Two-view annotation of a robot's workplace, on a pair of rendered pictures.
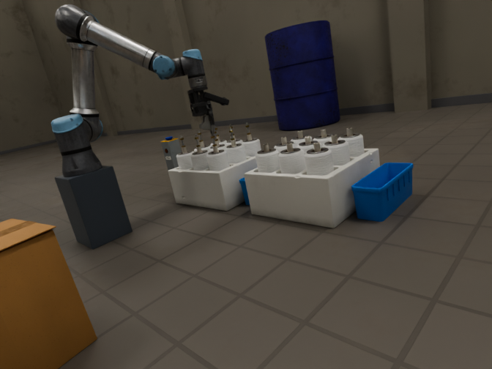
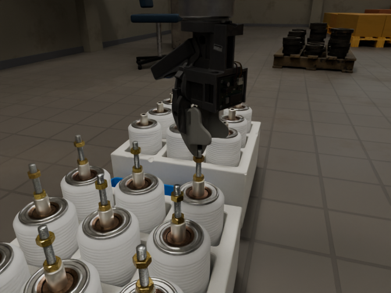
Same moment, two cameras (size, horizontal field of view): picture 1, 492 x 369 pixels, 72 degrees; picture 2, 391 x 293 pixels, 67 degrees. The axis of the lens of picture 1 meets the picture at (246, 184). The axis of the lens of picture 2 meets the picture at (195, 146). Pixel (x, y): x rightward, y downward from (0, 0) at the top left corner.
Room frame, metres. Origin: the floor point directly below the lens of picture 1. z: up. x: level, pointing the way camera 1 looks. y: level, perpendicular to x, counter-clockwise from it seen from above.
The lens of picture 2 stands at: (1.77, 0.50, 0.56)
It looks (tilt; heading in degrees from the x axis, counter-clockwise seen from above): 25 degrees down; 240
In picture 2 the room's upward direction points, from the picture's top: straight up
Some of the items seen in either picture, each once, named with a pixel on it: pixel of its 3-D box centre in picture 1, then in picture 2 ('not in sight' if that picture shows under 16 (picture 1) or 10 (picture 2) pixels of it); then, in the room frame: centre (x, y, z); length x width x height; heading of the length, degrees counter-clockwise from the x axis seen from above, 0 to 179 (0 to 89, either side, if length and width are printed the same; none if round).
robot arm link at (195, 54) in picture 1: (192, 64); not in sight; (1.53, 0.12, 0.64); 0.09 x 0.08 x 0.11; 89
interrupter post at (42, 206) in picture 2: not in sight; (42, 204); (1.79, 0.02, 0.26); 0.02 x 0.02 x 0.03
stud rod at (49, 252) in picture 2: not in sight; (49, 252); (1.79, 0.19, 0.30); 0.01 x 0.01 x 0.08
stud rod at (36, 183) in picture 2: not in sight; (36, 185); (1.79, 0.02, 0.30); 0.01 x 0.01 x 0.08
